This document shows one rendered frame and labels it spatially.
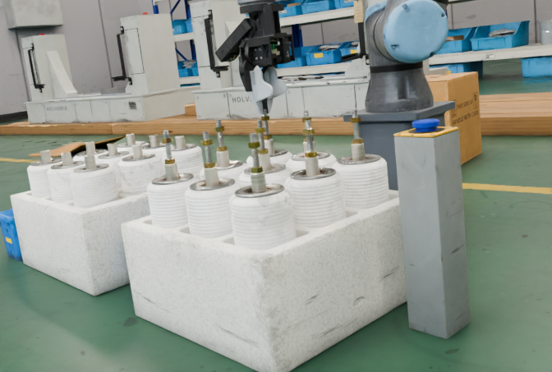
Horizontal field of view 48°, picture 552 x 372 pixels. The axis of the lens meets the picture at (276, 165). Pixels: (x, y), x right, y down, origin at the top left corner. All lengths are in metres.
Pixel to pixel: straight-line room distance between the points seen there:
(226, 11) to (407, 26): 2.79
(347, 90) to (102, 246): 2.06
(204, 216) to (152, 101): 3.42
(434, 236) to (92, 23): 7.78
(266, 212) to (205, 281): 0.16
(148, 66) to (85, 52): 4.07
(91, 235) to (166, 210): 0.28
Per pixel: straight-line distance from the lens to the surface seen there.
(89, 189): 1.36
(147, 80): 4.38
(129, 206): 1.36
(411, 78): 1.36
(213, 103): 3.81
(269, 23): 1.19
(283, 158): 1.22
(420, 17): 1.21
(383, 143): 1.35
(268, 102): 1.25
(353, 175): 1.05
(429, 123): 0.93
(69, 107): 5.10
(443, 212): 0.94
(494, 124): 2.77
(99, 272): 1.35
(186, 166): 1.47
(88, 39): 8.46
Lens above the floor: 0.46
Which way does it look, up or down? 10 degrees down
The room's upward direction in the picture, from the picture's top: 7 degrees counter-clockwise
